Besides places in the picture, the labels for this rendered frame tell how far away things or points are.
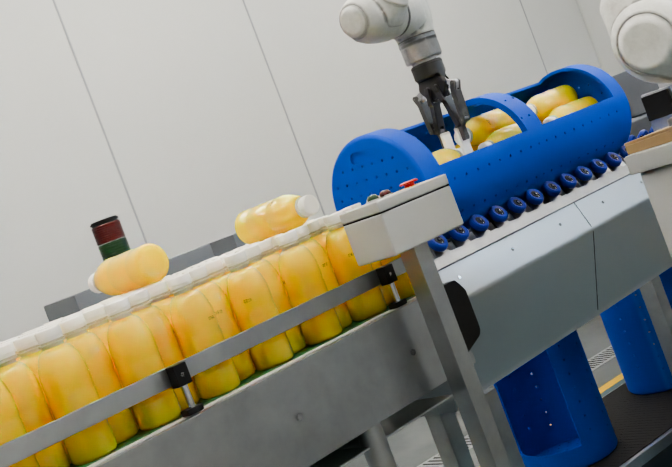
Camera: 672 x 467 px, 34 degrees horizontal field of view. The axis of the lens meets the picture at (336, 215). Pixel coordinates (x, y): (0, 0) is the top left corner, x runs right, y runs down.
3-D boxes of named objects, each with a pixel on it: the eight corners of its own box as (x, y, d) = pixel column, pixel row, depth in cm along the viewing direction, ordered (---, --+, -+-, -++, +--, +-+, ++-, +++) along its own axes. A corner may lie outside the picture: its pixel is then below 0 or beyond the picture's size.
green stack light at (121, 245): (139, 255, 232) (131, 234, 232) (115, 264, 228) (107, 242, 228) (124, 261, 237) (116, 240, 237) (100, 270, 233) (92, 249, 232)
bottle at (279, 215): (267, 224, 221) (325, 203, 207) (254, 252, 217) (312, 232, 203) (242, 203, 218) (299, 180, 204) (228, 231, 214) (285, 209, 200)
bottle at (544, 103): (579, 110, 291) (542, 125, 279) (556, 109, 296) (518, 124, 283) (577, 84, 290) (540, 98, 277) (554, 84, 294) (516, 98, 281)
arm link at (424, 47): (414, 42, 256) (423, 65, 256) (390, 48, 250) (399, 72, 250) (442, 28, 249) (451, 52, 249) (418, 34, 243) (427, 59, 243)
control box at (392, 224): (465, 224, 201) (445, 171, 201) (396, 256, 187) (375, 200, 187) (426, 235, 209) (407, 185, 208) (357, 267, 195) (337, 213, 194)
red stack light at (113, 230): (131, 233, 232) (124, 216, 232) (107, 242, 228) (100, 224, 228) (116, 240, 237) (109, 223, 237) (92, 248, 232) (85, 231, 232)
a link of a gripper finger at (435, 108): (428, 88, 249) (423, 89, 250) (438, 136, 250) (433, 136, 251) (438, 85, 251) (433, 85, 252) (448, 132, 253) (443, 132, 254)
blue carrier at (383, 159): (646, 153, 288) (613, 50, 286) (447, 251, 227) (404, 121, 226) (558, 175, 308) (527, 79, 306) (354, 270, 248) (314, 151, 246)
